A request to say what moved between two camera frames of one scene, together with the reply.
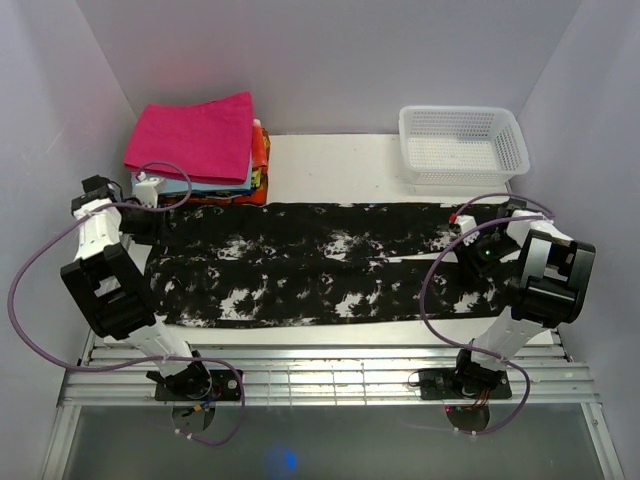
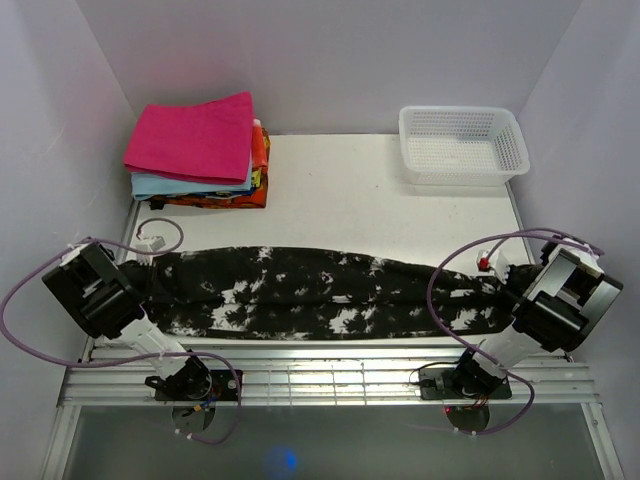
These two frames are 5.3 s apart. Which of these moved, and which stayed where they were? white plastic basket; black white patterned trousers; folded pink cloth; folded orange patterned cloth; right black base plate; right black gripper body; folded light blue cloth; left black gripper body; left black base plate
Moved: black white patterned trousers; right black gripper body; left black gripper body
Stayed: folded light blue cloth; right black base plate; folded orange patterned cloth; left black base plate; white plastic basket; folded pink cloth
